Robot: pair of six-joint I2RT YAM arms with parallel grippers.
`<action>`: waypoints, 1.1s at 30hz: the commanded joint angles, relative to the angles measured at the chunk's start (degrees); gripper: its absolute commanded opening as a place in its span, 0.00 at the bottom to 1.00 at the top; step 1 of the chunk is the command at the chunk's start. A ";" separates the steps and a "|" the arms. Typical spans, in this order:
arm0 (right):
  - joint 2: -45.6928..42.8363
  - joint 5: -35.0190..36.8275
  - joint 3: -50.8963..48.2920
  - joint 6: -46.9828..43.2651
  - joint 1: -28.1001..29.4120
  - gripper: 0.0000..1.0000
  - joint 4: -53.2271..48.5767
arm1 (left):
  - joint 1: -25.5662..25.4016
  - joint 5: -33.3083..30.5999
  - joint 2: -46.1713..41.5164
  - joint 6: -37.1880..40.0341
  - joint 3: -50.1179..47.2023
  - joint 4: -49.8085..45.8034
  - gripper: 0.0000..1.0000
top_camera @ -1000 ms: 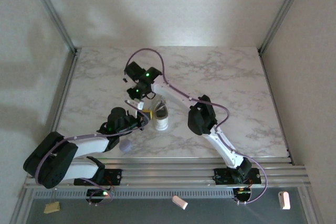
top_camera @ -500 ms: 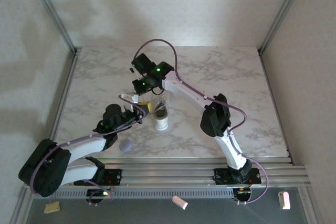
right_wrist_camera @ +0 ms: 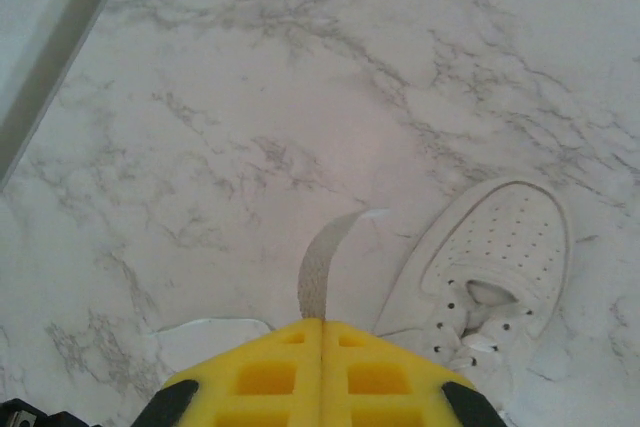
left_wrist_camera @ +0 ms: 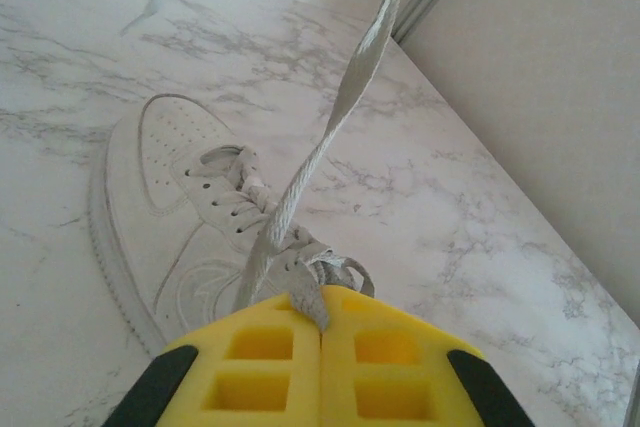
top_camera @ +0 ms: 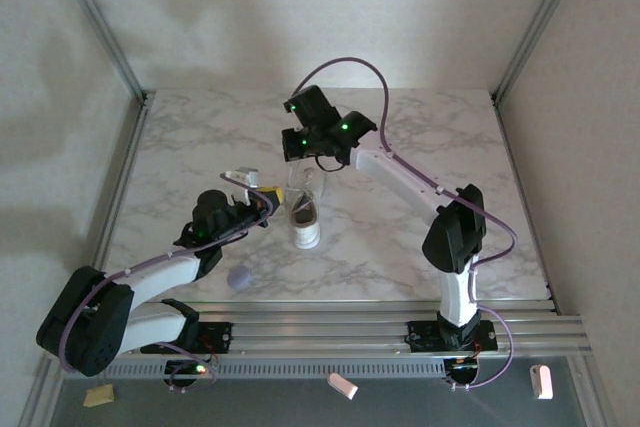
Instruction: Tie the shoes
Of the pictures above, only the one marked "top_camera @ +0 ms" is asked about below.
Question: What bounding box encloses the white pink oblong block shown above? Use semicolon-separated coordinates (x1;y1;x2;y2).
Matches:
326;372;360;402

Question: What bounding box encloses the white leather sneaker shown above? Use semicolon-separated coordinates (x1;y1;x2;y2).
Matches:
285;164;328;251

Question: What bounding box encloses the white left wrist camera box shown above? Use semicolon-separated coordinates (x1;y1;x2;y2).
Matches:
219;165;262;188

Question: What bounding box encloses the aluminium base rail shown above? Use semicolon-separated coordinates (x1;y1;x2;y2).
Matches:
110;299;592;364

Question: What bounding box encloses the aluminium frame post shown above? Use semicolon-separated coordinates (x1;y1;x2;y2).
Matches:
491;0;592;104
47;0;153;106

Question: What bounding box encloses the purple round cap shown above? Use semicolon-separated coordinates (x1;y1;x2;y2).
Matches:
226;265;253;291

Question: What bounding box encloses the white rectangular block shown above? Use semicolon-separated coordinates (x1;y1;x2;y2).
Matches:
529;364;554;401

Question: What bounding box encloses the yellow sponge piece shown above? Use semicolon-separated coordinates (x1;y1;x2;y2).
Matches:
83;385;116;406

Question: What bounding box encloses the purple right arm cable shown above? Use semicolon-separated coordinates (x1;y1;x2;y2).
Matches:
297;57;519;391

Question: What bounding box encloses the grey slotted cable duct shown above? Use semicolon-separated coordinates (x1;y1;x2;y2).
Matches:
102;358;447;381

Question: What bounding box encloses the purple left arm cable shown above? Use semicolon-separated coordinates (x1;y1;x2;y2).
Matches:
58;190;275;394

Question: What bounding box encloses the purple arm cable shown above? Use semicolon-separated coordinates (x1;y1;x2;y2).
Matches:
58;190;275;394
297;57;519;391

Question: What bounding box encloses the thin black cable loop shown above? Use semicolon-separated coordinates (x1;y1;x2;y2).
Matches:
317;154;352;174

